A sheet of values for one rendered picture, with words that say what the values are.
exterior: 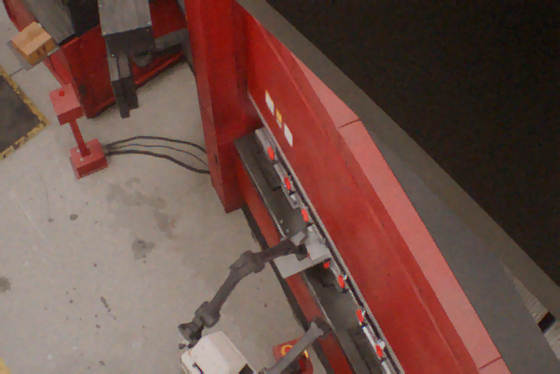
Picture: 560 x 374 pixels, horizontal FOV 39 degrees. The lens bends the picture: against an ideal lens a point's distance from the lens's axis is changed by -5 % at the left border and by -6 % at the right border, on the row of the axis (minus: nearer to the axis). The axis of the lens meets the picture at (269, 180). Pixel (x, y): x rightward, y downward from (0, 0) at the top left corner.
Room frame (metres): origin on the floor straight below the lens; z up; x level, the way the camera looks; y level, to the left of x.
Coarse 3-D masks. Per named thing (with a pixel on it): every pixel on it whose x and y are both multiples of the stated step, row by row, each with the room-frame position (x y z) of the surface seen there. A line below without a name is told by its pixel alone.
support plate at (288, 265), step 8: (312, 232) 1.84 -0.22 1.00; (312, 240) 1.79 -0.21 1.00; (280, 256) 1.71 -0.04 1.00; (288, 256) 1.71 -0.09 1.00; (280, 264) 1.66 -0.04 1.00; (288, 264) 1.66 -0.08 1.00; (296, 264) 1.66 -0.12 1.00; (304, 264) 1.66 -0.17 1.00; (312, 264) 1.66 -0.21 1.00; (280, 272) 1.62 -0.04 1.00; (288, 272) 1.62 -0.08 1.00; (296, 272) 1.62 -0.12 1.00
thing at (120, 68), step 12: (108, 60) 2.57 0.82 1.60; (120, 60) 2.59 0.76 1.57; (132, 60) 2.76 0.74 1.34; (120, 72) 2.51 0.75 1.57; (132, 72) 2.66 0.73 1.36; (120, 84) 2.44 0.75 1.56; (132, 84) 2.48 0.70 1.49; (120, 96) 2.44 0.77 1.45; (132, 96) 2.48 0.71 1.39; (120, 108) 2.44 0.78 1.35; (132, 108) 2.48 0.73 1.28
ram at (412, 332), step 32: (256, 32) 2.39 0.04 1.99; (256, 64) 2.41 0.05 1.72; (256, 96) 2.43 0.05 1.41; (288, 96) 2.09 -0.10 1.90; (320, 128) 1.82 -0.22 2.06; (288, 160) 2.08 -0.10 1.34; (320, 160) 1.80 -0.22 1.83; (320, 192) 1.78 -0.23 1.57; (352, 192) 1.55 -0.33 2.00; (320, 224) 1.75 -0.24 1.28; (352, 224) 1.51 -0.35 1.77; (352, 256) 1.47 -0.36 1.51; (384, 256) 1.28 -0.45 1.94; (384, 288) 1.23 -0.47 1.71; (416, 288) 1.09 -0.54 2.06; (384, 320) 1.18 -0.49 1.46; (416, 320) 1.02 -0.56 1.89; (416, 352) 0.95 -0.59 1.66; (448, 352) 0.83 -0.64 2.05
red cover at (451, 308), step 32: (288, 64) 2.05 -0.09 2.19; (320, 96) 1.81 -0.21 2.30; (352, 128) 1.66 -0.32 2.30; (352, 160) 1.55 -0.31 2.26; (384, 160) 1.52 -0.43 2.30; (384, 192) 1.38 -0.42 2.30; (384, 224) 1.30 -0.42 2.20; (416, 224) 1.25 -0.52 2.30; (416, 256) 1.12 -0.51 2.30; (448, 288) 1.00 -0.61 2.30; (448, 320) 0.88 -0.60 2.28; (480, 352) 0.75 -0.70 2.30
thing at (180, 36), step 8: (176, 32) 3.05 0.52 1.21; (184, 32) 3.05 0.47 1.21; (160, 40) 3.00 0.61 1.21; (168, 40) 2.99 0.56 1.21; (176, 40) 2.99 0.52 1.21; (184, 40) 2.99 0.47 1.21; (160, 48) 2.94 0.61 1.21; (168, 48) 2.98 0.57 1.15; (176, 48) 2.98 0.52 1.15; (184, 48) 2.93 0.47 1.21; (160, 56) 2.93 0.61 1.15; (184, 56) 2.92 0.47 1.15; (192, 64) 2.81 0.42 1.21; (192, 72) 2.80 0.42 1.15
